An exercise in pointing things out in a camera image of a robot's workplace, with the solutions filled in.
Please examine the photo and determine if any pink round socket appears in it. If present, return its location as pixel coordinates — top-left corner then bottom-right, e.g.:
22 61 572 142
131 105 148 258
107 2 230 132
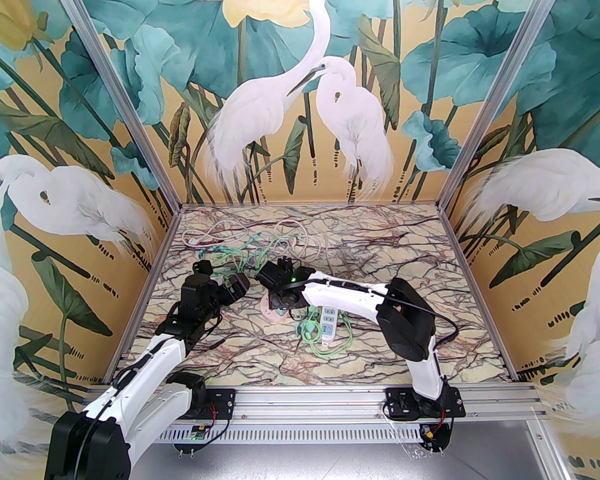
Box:
259 297 292 325

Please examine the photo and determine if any white power strip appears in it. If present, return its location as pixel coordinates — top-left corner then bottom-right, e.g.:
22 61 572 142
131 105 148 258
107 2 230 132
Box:
314 304 339 345

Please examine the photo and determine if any perforated metal strip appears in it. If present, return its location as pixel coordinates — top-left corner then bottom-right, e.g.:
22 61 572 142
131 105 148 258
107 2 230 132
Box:
150 422 533 444

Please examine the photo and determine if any grey metal sheet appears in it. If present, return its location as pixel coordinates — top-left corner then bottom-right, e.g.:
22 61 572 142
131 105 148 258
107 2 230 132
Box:
130 442 556 480

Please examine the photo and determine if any teal tangled cable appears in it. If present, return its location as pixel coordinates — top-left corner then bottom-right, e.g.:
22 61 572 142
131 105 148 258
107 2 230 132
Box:
199 234 262 278

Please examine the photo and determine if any thin white looped cable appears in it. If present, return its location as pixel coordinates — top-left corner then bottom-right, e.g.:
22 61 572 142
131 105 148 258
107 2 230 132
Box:
181 219 243 248

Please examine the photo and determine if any aluminium table side rail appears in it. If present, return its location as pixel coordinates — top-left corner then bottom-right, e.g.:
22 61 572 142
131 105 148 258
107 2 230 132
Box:
102 207 183 386
439 207 512 384

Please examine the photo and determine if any aluminium table end rail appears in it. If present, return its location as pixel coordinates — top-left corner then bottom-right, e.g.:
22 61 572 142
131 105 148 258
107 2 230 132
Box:
179 202 443 210

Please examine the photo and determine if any light green coiled cable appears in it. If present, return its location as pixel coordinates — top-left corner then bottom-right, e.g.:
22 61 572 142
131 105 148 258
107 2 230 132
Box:
297 313 354 364

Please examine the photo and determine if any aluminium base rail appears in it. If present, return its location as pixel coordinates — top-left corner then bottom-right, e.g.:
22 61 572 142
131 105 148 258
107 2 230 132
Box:
77 385 553 421

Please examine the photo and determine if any aluminium frame post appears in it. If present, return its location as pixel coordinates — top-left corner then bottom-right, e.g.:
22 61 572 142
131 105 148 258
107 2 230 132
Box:
47 0 183 211
436 0 576 214

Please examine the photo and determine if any black bracket yellow connector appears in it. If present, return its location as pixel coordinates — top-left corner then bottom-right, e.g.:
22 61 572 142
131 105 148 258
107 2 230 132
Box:
419 422 452 454

